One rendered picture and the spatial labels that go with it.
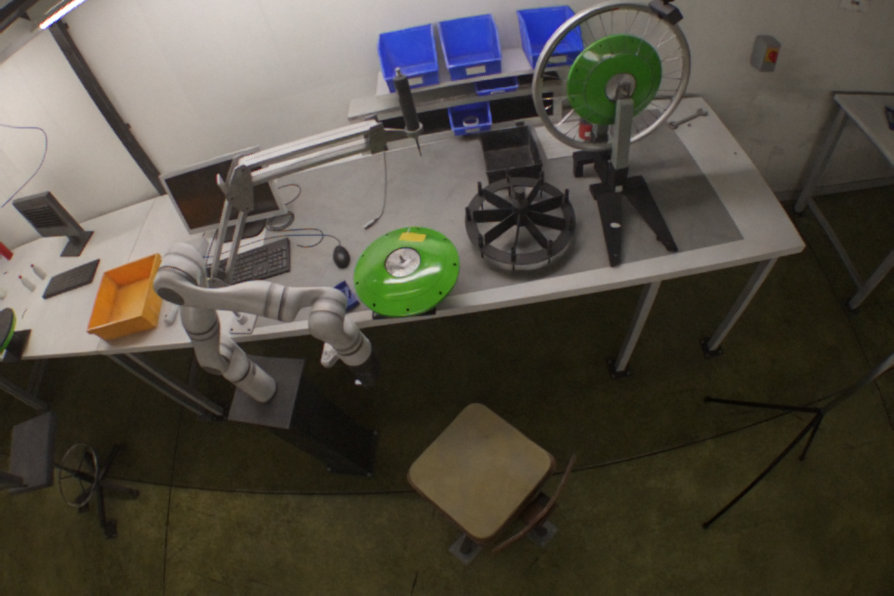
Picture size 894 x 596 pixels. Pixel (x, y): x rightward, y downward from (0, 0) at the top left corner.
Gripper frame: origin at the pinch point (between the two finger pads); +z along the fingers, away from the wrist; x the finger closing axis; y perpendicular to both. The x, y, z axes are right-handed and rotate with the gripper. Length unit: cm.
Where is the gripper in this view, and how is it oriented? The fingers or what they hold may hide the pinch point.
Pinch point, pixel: (369, 379)
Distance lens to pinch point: 120.0
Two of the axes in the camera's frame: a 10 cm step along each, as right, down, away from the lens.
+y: 9.8, -0.3, -1.8
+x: 0.9, -8.0, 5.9
